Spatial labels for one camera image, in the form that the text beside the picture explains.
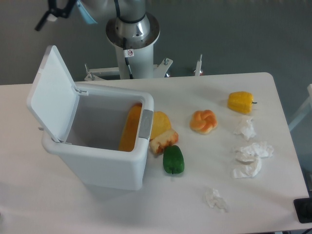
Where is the black device at edge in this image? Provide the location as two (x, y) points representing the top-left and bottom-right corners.
(293, 198), (312, 223)

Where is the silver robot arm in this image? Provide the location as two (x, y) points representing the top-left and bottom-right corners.
(35, 0), (146, 31)

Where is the crumpled white tissue lower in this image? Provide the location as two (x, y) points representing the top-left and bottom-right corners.
(231, 157), (262, 179)

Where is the yellow toast slice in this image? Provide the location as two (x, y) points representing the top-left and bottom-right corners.
(150, 111), (171, 141)

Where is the small bread loaf piece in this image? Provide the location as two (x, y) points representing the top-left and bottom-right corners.
(149, 129), (179, 155)

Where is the white trash can lid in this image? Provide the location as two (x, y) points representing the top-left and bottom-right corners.
(26, 45), (89, 142)

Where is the white table leg frame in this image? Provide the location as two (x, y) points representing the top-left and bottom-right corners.
(288, 84), (312, 132)

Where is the crumpled white tissue middle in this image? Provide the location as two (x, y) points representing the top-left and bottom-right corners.
(234, 141), (274, 163)

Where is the crumpled white tissue upper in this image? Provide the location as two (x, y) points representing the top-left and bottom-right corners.
(234, 116), (256, 141)

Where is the white upright post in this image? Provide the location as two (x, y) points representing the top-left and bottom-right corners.
(194, 54), (203, 76)

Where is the white trash can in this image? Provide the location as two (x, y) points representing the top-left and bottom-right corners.
(42, 82), (154, 190)

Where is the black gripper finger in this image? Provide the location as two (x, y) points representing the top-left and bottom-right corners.
(35, 0), (75, 31)

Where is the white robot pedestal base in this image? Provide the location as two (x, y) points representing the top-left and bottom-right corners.
(85, 13), (173, 81)

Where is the green bell pepper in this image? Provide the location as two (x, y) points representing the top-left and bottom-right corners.
(163, 145), (185, 174)

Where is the orange knotted bread roll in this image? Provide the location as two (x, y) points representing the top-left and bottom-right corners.
(190, 110), (218, 135)

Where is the yellow bell pepper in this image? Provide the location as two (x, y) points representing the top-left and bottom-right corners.
(227, 91), (257, 114)

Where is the crumpled white tissue front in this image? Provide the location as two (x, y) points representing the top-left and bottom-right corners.
(204, 188), (228, 212)

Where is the crumpled white tissue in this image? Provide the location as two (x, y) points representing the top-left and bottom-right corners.
(204, 188), (228, 212)
(234, 116), (256, 141)
(231, 157), (262, 179)
(234, 141), (274, 163)

